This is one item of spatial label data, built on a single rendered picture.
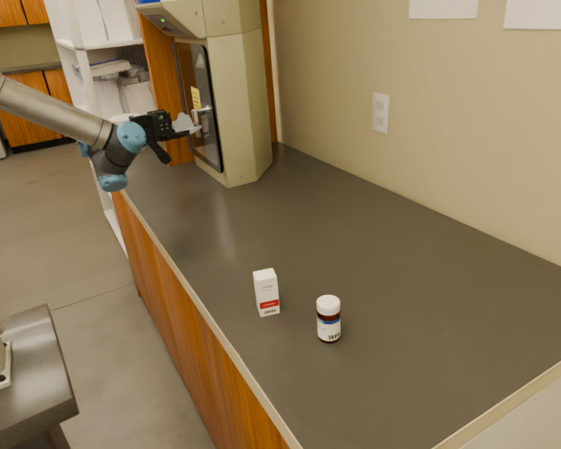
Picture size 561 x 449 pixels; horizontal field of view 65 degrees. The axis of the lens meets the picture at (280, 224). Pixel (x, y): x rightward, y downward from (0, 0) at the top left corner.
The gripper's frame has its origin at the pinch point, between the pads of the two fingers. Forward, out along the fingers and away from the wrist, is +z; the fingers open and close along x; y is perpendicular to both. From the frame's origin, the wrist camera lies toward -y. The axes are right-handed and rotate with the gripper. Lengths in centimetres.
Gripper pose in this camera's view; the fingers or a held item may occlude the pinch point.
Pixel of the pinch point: (197, 128)
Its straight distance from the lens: 145.5
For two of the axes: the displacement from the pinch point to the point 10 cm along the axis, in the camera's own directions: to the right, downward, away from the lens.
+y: -0.7, -8.9, -4.6
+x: -4.9, -3.7, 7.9
